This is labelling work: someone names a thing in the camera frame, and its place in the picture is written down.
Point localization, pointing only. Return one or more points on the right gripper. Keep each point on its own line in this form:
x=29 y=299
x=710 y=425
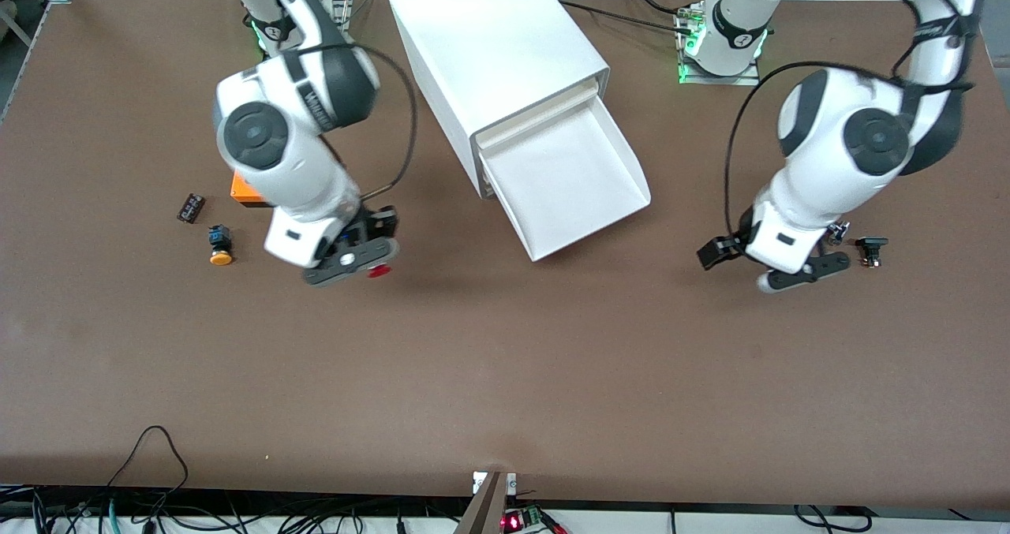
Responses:
x=381 y=221

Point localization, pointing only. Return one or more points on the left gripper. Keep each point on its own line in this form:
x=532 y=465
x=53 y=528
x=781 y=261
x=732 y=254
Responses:
x=720 y=250

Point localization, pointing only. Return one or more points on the red mushroom push button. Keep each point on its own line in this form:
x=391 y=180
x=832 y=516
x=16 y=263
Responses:
x=380 y=270

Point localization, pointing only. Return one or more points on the white plastic drawer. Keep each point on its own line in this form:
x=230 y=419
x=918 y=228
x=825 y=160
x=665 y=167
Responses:
x=576 y=187
x=536 y=120

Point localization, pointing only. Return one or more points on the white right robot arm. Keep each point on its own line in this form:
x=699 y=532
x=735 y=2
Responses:
x=300 y=171

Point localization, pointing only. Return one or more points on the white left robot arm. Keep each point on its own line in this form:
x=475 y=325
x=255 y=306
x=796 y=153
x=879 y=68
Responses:
x=821 y=179

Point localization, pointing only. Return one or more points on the yellow mushroom push button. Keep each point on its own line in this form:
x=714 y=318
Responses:
x=221 y=258

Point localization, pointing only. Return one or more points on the grey drawer cabinet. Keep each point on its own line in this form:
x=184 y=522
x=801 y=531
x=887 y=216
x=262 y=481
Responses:
x=489 y=45

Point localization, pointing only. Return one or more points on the small metal pipe fitting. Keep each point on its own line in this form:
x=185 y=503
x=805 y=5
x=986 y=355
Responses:
x=839 y=230

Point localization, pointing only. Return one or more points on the small black terminal block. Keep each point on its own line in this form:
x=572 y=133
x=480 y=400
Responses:
x=192 y=207

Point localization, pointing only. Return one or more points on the circuit board with red light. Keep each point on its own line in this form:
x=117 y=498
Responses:
x=513 y=522

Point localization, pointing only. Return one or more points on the orange button enclosure box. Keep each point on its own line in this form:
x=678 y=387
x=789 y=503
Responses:
x=245 y=191

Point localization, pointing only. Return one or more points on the small black switch component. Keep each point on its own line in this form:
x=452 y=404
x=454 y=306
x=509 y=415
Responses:
x=871 y=243

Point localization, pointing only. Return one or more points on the left arm aluminium base plate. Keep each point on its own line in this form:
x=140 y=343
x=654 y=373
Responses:
x=718 y=80

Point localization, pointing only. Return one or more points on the right arm aluminium base plate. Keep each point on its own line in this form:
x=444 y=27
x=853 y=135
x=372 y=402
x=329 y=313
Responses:
x=341 y=13

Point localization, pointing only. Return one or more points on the wooden post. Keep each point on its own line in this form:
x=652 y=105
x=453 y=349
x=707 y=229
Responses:
x=485 y=510

